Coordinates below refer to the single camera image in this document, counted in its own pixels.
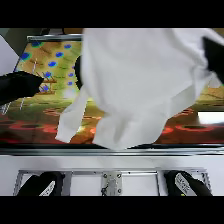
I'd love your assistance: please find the white long-sleeved shirt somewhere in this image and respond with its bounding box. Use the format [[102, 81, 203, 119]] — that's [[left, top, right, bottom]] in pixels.
[[54, 27, 224, 151]]

